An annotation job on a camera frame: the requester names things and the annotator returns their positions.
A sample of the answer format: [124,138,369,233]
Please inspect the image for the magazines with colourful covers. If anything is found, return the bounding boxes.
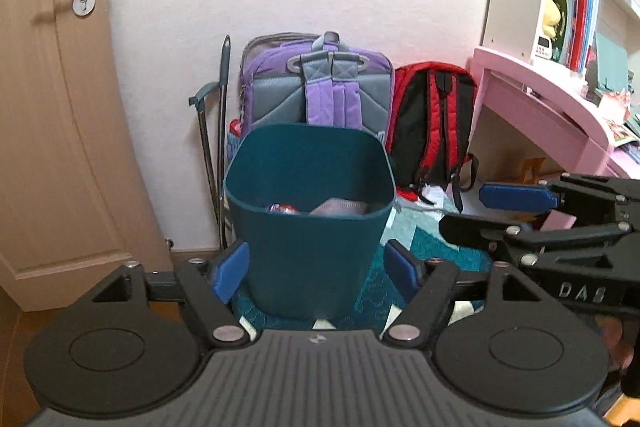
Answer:
[597,89,640,152]

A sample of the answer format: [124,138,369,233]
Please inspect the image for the grey pole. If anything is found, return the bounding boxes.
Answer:
[217,34,232,253]

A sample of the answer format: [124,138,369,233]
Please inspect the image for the pink plastic bag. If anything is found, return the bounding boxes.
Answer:
[309,198,370,215]

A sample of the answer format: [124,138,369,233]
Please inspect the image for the zigzag teal quilt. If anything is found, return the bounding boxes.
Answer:
[232,194,493,333]

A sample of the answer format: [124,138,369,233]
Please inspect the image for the red and black backpack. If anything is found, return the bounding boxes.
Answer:
[385,62,481,214]

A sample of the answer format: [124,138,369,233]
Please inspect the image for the dark teal plastic bin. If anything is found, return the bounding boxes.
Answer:
[222,123,398,320]

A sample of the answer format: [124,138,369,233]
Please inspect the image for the teal folder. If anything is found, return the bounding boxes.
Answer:
[592,32,630,92]

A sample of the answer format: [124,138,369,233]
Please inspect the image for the beige wooden door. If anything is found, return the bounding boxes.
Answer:
[0,0,173,313]

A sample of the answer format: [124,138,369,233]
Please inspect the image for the metal rod with grey handle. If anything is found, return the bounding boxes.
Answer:
[189,82,224,253]

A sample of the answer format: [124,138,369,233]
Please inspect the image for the purple and grey backpack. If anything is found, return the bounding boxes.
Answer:
[227,32,396,168]

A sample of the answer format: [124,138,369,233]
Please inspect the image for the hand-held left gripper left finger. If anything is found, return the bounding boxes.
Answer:
[92,241,251,350]

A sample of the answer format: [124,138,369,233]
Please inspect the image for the yellow plush toy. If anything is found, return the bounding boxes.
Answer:
[542,0,562,38]

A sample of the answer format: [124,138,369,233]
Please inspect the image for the row of upright books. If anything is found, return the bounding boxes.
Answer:
[548,0,601,74]

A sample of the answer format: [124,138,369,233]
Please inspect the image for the pink desk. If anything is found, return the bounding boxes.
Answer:
[467,46,640,233]

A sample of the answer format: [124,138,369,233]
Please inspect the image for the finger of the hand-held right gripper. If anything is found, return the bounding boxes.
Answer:
[479,173,640,223]
[439,213,640,268]

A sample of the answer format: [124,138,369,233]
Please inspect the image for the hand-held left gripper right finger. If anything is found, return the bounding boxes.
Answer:
[382,239,546,350]

